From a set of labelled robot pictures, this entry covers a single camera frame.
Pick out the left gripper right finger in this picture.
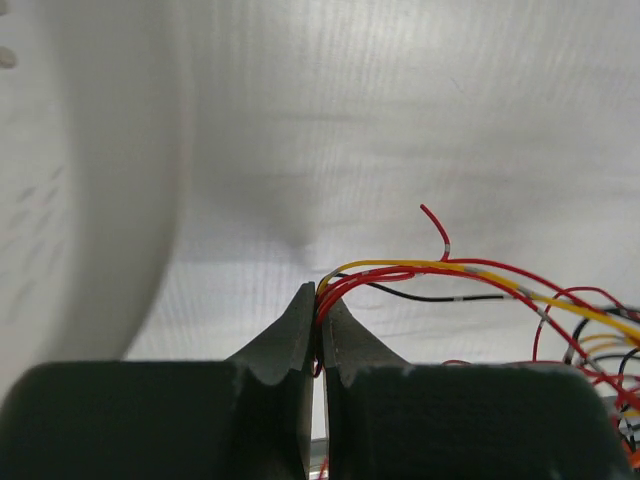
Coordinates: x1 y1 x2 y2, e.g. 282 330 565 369
322 302 630 479

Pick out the red orange wire bundle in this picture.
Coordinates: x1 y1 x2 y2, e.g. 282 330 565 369
312 203 640 480

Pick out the front-left white perforated basket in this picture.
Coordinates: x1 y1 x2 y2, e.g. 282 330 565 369
1 1 194 391

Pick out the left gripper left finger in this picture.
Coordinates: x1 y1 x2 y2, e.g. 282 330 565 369
1 283 315 479

